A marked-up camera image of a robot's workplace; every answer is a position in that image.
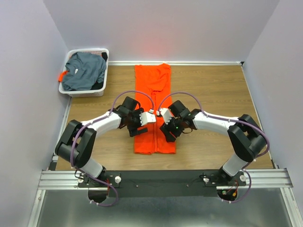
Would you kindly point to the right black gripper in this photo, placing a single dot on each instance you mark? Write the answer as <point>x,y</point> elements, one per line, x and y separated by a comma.
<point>165,129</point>

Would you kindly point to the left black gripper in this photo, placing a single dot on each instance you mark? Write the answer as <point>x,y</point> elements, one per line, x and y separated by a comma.
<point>133,131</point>

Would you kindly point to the orange t shirt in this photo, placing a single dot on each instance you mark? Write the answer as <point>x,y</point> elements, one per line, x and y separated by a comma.
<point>155,81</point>

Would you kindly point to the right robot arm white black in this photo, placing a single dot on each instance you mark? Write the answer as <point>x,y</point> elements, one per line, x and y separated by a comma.
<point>246,137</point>

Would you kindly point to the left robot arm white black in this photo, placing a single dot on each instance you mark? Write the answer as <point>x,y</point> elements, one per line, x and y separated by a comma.
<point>77,140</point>

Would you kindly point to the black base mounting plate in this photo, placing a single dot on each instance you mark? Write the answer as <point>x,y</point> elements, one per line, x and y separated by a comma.
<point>166,183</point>

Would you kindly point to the white plastic laundry basket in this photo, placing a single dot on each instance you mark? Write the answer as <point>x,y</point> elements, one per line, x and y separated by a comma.
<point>87,93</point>

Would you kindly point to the grey blue t shirt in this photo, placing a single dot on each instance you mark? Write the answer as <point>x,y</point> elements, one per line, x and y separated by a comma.
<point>86,72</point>

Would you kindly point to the black garment in basket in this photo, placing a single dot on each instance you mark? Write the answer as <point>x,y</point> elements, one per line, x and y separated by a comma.
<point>104,56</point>

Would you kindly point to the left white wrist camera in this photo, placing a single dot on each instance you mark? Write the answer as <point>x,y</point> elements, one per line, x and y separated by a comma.
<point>147,118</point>

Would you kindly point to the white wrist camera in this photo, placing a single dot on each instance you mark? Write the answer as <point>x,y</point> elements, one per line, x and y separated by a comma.
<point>147,118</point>
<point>166,115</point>

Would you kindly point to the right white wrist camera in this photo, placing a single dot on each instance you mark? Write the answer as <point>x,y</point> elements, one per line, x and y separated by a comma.
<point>166,115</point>

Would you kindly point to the aluminium frame rail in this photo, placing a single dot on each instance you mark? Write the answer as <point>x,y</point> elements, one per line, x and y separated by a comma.
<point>261,178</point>

